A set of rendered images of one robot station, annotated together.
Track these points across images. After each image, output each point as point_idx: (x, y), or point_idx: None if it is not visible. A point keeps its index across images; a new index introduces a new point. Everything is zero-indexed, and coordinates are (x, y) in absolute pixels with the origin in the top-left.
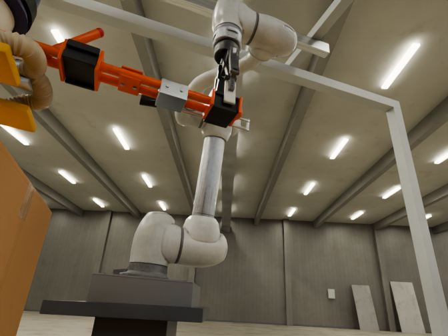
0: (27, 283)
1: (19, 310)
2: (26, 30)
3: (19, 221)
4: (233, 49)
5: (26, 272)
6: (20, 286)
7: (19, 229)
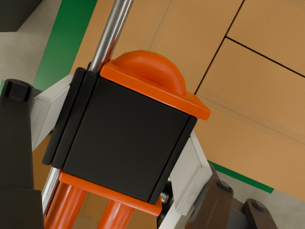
0: (33, 165)
1: (38, 155)
2: None
3: (88, 213)
4: None
5: (41, 174)
6: (50, 170)
7: (82, 207)
